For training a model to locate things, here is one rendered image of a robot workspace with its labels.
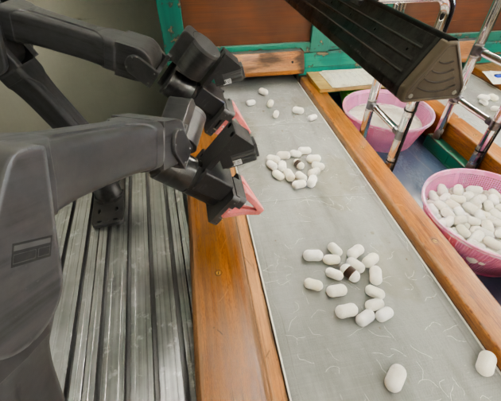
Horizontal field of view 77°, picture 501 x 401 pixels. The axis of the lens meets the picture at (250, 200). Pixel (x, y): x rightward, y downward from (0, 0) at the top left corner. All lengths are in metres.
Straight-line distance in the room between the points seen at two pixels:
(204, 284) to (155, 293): 0.15
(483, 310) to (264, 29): 0.97
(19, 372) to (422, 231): 0.62
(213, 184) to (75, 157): 0.24
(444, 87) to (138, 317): 0.59
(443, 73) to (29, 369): 0.49
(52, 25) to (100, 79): 1.38
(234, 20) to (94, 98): 1.15
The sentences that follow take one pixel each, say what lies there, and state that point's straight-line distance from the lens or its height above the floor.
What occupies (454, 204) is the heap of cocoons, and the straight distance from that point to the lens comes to 0.82.
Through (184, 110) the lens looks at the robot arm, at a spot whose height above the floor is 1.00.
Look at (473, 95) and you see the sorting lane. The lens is 1.37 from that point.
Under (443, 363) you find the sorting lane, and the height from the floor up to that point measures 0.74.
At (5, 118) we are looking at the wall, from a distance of 2.25.
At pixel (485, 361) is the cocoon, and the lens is 0.58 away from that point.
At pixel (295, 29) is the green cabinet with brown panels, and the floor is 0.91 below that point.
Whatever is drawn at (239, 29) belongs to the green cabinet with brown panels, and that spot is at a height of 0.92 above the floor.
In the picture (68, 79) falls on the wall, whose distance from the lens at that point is 2.06.
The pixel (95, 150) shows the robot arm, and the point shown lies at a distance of 0.30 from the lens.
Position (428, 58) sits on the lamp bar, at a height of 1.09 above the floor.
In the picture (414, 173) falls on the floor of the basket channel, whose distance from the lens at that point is 0.99.
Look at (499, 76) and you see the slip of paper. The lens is 1.50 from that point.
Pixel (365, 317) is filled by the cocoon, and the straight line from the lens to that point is 0.54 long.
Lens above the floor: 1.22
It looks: 43 degrees down
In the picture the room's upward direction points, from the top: straight up
